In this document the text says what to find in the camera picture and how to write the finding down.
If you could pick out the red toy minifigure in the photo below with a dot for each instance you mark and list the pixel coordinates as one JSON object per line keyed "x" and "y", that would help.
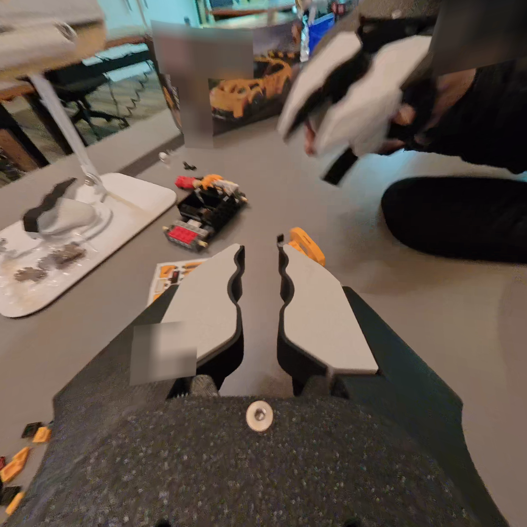
{"x": 187, "y": 182}

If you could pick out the grey desk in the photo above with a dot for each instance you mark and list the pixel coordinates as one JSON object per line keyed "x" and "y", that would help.
{"x": 288, "y": 197}

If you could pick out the orange toy brick assembly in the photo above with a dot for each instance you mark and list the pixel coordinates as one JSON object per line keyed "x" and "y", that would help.
{"x": 306, "y": 245}

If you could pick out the small black toy piece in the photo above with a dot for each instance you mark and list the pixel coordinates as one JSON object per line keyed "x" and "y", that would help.
{"x": 189, "y": 166}

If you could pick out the black padded cushion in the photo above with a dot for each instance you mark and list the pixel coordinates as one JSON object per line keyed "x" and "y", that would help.
{"x": 453, "y": 218}

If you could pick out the black office chair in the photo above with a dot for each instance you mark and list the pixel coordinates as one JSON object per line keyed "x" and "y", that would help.
{"x": 82, "y": 90}

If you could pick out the bag of small metal parts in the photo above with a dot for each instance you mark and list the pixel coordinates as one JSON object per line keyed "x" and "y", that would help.
{"x": 49, "y": 263}

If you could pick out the wooden office table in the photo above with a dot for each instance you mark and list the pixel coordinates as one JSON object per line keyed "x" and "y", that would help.
{"x": 16, "y": 88}

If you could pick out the white book stand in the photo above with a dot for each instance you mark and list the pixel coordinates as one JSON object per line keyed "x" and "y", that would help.
{"x": 136, "y": 197}

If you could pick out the pile of small loose bricks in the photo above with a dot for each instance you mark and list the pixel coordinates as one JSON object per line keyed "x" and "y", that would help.
{"x": 16, "y": 465}

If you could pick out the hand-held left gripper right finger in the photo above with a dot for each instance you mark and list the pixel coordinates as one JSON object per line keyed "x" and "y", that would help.
{"x": 325, "y": 325}

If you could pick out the orange sticker sheet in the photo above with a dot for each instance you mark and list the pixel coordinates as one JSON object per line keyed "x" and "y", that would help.
{"x": 173, "y": 276}

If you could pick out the white toy helmet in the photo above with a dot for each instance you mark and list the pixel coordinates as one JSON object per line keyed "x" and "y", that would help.
{"x": 164, "y": 157}

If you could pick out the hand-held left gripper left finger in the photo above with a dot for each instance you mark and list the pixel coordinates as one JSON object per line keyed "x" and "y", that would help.
{"x": 206, "y": 300}

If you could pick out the grey part with wavy edge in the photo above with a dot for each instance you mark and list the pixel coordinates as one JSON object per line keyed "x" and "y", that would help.
{"x": 61, "y": 214}

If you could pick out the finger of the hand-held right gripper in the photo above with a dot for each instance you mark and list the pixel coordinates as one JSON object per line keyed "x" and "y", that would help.
{"x": 317, "y": 66}
{"x": 362, "y": 111}

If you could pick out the person's right hand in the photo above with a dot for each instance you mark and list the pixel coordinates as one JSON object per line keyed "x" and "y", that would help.
{"x": 453, "y": 94}

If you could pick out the black toy car box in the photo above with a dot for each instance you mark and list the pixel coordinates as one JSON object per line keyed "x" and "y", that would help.
{"x": 247, "y": 94}

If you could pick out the black toy car chassis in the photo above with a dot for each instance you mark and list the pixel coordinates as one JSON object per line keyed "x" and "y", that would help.
{"x": 206, "y": 218}

